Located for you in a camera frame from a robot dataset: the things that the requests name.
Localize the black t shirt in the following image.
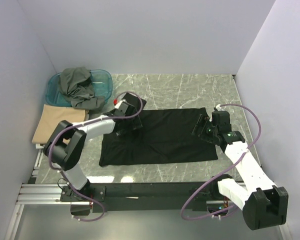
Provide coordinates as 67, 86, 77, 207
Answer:
99, 107, 218, 167

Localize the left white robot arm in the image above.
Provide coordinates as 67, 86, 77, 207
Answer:
43, 91, 147, 201

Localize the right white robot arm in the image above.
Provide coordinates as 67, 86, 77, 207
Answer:
192, 109, 289, 230

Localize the teal plastic bin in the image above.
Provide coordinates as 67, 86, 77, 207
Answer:
45, 69, 113, 107

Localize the grey t shirt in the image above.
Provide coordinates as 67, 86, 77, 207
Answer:
58, 67, 105, 111

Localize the folded tan t shirt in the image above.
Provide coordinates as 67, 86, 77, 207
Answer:
32, 104, 88, 145

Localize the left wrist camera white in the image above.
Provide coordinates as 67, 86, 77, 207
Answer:
113, 99, 127, 109

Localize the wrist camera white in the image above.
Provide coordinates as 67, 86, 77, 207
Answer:
214, 104, 223, 112
113, 99, 127, 109

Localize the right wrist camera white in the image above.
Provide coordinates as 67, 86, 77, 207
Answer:
214, 104, 223, 112

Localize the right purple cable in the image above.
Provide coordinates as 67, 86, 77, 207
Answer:
180, 103, 263, 222

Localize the purple cable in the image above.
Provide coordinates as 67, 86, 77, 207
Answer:
48, 92, 144, 223
180, 103, 263, 222

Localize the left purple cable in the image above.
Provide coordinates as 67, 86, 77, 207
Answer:
48, 92, 144, 223

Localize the aluminium frame rail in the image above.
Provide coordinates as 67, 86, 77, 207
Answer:
14, 182, 282, 206

